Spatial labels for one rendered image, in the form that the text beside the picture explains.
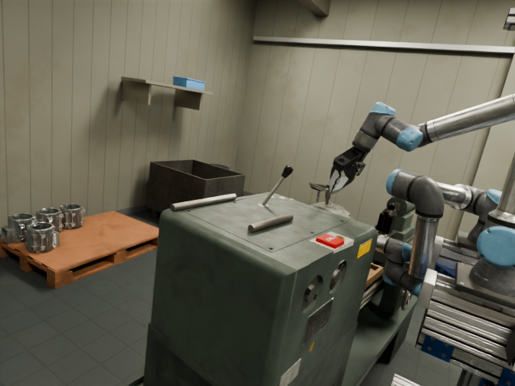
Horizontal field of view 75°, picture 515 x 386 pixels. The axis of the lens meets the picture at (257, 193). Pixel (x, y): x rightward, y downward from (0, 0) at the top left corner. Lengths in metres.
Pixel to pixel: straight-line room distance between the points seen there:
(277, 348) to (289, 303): 0.12
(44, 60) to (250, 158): 3.54
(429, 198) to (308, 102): 4.40
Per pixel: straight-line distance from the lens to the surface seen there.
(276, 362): 0.89
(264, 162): 5.98
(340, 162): 1.20
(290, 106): 5.75
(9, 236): 3.56
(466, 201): 1.76
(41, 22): 3.90
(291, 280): 0.77
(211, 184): 3.94
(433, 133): 1.29
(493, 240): 1.10
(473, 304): 1.30
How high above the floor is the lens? 1.59
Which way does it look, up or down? 14 degrees down
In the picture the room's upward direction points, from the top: 9 degrees clockwise
